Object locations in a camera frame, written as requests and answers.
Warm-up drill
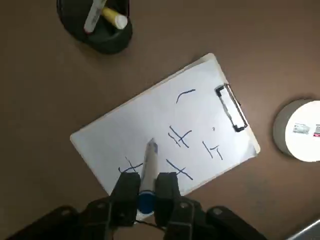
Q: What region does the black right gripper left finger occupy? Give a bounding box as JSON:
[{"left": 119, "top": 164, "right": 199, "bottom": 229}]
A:
[{"left": 0, "top": 171, "right": 142, "bottom": 240}]

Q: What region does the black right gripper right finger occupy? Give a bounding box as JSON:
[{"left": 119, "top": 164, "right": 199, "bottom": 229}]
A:
[{"left": 153, "top": 171, "right": 268, "bottom": 240}]

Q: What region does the blue white marker pen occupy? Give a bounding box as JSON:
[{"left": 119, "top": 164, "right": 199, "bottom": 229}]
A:
[{"left": 136, "top": 137, "right": 161, "bottom": 215}]

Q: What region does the black mesh pen holder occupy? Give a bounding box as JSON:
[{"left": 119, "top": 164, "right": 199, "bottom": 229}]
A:
[{"left": 56, "top": 0, "right": 134, "bottom": 55}]

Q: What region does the yellow pen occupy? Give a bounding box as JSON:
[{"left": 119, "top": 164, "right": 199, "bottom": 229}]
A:
[{"left": 101, "top": 6, "right": 128, "bottom": 30}]

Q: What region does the red capped white pen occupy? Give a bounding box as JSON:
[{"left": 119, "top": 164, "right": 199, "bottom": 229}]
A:
[{"left": 83, "top": 0, "right": 107, "bottom": 35}]

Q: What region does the white clipboard with metal clip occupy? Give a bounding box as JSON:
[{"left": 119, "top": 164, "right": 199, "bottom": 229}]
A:
[{"left": 69, "top": 52, "right": 261, "bottom": 197}]

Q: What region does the silver mesh tray rack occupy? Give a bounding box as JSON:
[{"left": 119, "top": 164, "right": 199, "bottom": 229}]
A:
[{"left": 287, "top": 219, "right": 320, "bottom": 240}]

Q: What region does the white round desk lamp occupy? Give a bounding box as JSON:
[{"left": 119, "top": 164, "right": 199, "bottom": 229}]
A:
[{"left": 272, "top": 99, "right": 320, "bottom": 163}]

